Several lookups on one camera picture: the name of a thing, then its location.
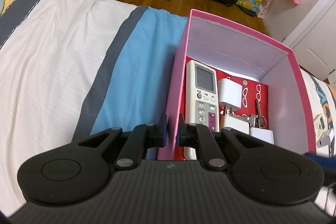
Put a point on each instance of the white remote control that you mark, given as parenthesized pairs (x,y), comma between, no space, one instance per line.
(201,97)

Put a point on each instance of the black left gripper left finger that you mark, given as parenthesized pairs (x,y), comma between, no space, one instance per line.
(142,138)

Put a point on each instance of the white adapter on bed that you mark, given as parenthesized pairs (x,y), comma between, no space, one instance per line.
(326,138)

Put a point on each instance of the silver key bunch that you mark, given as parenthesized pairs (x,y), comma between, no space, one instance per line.
(254,120)

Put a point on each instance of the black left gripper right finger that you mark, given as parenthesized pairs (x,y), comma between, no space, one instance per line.
(200,138)

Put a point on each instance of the white charger plug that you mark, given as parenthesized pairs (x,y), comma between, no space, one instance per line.
(229,96)

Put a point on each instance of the small white device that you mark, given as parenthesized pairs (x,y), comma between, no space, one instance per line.
(319,126)

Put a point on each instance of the white charger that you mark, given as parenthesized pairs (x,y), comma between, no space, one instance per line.
(262,134)
(228,121)

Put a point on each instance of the red patterned packet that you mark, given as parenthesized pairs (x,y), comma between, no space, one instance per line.
(251,90)

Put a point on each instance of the pink box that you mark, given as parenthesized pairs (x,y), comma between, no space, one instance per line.
(229,46)

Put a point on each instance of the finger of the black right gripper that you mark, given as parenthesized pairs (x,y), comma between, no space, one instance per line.
(328,166)

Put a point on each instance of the striped bed sheet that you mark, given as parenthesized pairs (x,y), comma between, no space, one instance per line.
(73,68)

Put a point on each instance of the white door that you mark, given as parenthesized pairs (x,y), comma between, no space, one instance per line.
(313,41)

